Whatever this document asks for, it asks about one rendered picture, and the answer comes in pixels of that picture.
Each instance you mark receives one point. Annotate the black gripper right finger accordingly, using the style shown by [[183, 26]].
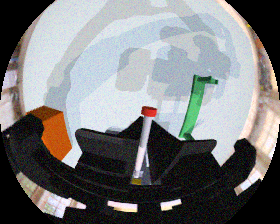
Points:
[[164, 150]]

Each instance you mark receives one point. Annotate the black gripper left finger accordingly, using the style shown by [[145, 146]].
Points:
[[122, 145]]

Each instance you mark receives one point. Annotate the grey tapered pin with red cap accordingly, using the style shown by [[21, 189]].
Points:
[[148, 113]]

